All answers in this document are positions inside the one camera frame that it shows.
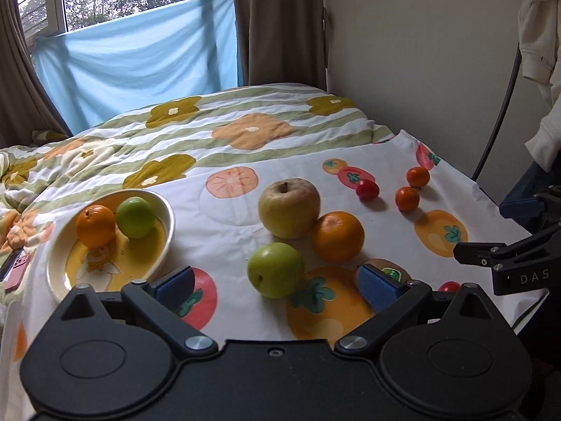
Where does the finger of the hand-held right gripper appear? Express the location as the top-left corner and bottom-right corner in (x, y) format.
(500, 192), (561, 229)
(453, 223), (561, 269)

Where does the green apple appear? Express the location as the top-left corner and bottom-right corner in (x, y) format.
(116, 196), (156, 239)
(246, 242), (305, 300)

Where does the small tangerine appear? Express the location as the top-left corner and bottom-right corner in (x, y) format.
(395, 186), (420, 212)
(406, 167), (431, 188)

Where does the black cable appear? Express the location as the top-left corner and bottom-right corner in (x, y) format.
(472, 46), (524, 181)

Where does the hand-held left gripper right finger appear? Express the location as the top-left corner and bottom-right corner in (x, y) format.
(335, 264), (501, 362)

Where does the yellow apple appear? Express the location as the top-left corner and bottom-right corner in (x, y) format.
(258, 178), (322, 240)

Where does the orange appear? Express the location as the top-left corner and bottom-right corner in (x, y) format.
(74, 205), (117, 248)
(311, 211), (365, 263)

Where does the pink phone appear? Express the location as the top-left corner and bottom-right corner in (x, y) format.
(0, 248), (31, 293)

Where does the brown curtain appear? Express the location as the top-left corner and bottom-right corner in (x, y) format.
(0, 0), (72, 146)
(230, 0), (330, 92)

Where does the white and yellow bowl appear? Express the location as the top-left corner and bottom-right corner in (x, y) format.
(46, 189), (176, 303)

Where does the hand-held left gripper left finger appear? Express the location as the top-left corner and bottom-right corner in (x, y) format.
(58, 265), (219, 361)

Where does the dark blue cloth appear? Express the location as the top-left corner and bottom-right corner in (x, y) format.
(499, 158), (561, 238)

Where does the brown kiwi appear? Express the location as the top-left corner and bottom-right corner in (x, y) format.
(356, 258), (413, 286)

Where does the white fruit print cloth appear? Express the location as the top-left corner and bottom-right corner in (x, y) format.
(6, 129), (550, 421)

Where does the floral striped blanket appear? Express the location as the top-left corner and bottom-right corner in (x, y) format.
(0, 82), (395, 303)

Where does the light blue cloth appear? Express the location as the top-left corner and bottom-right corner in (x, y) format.
(34, 0), (240, 135)

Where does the white hanging garment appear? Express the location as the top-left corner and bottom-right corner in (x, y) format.
(517, 0), (561, 172)

